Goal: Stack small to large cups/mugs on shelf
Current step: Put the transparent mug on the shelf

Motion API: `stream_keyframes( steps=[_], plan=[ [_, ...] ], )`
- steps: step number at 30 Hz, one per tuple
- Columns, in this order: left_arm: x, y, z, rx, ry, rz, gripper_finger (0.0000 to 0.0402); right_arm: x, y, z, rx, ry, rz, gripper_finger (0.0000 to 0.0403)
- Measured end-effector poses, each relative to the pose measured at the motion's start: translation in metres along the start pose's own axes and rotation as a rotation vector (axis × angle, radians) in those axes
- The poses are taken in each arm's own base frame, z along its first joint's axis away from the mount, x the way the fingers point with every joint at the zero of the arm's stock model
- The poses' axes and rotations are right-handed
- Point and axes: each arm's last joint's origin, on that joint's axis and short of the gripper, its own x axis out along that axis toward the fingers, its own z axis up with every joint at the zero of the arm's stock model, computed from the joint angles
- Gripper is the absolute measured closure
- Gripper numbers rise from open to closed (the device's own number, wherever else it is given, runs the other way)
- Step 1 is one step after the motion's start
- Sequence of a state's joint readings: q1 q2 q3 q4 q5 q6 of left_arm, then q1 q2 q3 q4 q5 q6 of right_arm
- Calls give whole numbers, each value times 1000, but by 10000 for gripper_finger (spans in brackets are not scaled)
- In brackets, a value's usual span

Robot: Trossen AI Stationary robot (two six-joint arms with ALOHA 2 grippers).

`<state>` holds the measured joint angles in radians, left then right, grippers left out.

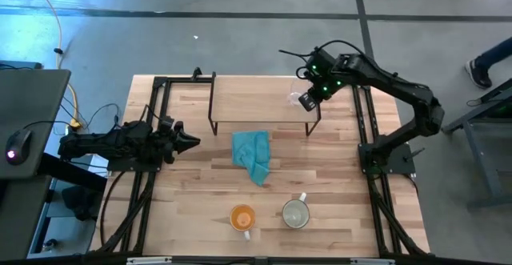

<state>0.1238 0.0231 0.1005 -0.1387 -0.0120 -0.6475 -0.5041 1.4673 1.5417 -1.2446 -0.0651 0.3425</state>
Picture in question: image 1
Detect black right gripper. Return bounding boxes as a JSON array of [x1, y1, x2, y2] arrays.
[[298, 70, 343, 113]]

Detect black bag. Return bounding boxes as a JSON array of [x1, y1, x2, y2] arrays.
[[62, 184, 101, 222]]

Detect black aluminium rig frame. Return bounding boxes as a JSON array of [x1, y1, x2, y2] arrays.
[[90, 66, 431, 265]]

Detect orange mug white handle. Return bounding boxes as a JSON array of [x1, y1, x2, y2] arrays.
[[230, 203, 257, 241]]

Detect yellow cable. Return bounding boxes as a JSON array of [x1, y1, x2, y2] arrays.
[[30, 0, 83, 130]]

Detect thin black cable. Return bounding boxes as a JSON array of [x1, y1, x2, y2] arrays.
[[86, 102, 123, 134]]

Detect wooden shelf black metal legs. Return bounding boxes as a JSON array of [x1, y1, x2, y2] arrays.
[[207, 71, 322, 137]]

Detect grey metal cart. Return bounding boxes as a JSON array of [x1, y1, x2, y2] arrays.
[[442, 78, 512, 210]]

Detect grey desk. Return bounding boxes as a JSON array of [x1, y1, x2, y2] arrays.
[[0, 68, 108, 260]]

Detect black computer mouse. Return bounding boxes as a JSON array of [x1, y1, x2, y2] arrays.
[[5, 128, 33, 166]]

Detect person's shoe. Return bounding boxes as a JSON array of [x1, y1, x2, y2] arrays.
[[464, 58, 493, 90]]

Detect teal cloth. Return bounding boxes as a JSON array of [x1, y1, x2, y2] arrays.
[[231, 130, 272, 187]]

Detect large olive mug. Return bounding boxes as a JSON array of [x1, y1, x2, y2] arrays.
[[282, 191, 311, 230]]

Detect person's leg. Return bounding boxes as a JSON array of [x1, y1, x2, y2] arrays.
[[475, 36, 512, 70]]

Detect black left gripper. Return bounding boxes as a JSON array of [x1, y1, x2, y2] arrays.
[[158, 115, 202, 165]]

